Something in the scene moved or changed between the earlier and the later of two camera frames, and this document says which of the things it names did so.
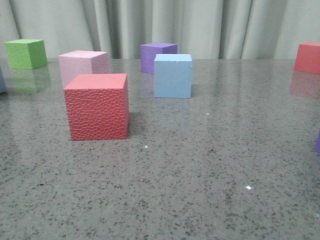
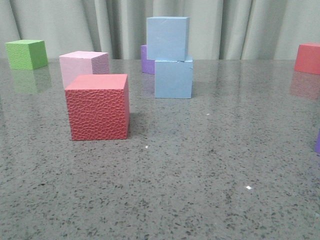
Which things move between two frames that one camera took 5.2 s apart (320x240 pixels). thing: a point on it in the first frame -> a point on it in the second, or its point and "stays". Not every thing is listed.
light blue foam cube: [3, 85] -> [167, 38]
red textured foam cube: [98, 106] stays
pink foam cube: [73, 63] stays
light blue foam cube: [172, 76] stays
